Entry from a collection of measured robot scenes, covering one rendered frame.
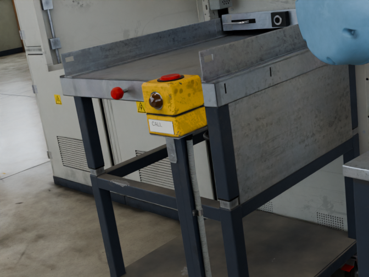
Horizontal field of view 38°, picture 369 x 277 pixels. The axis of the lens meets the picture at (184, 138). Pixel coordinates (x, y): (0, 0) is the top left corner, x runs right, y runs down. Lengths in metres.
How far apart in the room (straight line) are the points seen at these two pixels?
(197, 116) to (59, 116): 2.12
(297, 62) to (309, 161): 0.30
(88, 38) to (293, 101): 0.81
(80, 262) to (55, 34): 0.98
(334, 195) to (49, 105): 1.76
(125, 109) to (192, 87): 1.59
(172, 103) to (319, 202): 1.14
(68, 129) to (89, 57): 1.38
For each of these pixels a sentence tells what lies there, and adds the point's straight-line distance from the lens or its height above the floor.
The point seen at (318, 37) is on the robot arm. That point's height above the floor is 0.96.
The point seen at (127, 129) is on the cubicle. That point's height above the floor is 0.43.
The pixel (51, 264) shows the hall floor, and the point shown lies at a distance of 2.41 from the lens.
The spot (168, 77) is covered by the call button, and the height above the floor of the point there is 0.91.
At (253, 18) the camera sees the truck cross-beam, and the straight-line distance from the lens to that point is 1.97.
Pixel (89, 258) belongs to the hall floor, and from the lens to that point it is 2.37.
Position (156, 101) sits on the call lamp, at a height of 0.87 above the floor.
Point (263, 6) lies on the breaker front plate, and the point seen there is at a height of 0.94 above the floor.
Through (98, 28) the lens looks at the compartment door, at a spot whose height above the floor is 0.95.
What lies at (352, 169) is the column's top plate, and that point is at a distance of 0.88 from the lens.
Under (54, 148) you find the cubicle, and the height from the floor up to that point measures 0.25.
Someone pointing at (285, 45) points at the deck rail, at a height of 0.87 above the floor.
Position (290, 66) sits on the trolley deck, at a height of 0.82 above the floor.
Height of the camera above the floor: 1.06
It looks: 16 degrees down
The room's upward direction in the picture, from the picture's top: 8 degrees counter-clockwise
